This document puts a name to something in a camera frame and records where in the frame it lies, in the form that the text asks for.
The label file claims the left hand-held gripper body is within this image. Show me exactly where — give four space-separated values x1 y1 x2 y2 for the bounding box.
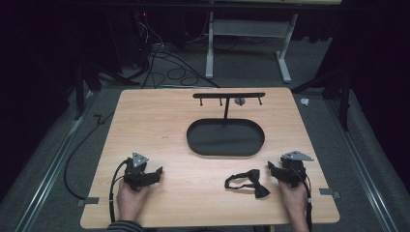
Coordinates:
123 152 150 191

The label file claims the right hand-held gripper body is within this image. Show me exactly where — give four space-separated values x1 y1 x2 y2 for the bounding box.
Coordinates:
279 150 315 189

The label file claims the black bow tie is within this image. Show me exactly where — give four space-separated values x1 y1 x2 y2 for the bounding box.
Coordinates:
223 168 272 199

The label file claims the black hanger stand with tray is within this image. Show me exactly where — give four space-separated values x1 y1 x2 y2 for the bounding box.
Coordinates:
186 92 267 158

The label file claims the person's right hand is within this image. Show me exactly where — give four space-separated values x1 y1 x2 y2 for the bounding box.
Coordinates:
278 179 309 224

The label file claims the person's left hand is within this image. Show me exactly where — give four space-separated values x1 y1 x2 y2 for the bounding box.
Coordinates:
116 178 151 223

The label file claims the grey tape strip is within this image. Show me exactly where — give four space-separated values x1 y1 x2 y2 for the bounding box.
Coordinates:
76 196 101 207
318 188 341 199

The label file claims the black tripod stand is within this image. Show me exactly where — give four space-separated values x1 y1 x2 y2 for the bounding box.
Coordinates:
72 61 140 121
291 69 352 131

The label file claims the left hand-held gripper cable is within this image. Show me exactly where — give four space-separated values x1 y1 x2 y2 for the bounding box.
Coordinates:
108 159 130 224

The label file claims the hand-held gripper cable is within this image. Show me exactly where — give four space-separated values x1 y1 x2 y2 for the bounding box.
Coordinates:
108 159 130 224
291 167 313 232

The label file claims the right hand-held gripper cable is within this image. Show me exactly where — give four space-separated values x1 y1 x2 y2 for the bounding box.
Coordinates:
291 167 313 232

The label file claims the black floor cable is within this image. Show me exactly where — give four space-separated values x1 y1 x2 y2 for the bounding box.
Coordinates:
63 110 115 201

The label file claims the metal floor rail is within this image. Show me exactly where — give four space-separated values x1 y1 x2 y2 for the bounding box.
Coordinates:
14 91 98 232
323 98 399 232

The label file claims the tangle of black cables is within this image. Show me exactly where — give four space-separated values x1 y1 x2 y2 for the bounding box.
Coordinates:
132 11 220 90

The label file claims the white metal desk frame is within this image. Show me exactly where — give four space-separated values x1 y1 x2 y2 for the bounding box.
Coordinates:
204 0 342 84

